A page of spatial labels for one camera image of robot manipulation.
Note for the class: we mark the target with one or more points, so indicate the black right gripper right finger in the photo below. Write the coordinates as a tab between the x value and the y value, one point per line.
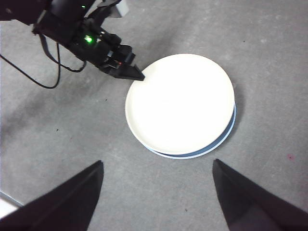
252	207

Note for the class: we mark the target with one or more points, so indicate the pale grey left wrist camera box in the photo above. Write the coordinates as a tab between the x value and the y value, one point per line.
122	8

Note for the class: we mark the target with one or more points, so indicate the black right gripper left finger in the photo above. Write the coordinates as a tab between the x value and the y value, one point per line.
67	204

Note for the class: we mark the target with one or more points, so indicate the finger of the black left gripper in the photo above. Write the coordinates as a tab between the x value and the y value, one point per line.
130	73

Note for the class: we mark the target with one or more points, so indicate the blue round plate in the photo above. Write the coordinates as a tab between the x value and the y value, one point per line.
229	132

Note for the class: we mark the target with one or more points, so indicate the white round plate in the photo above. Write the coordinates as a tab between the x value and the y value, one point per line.
180	103

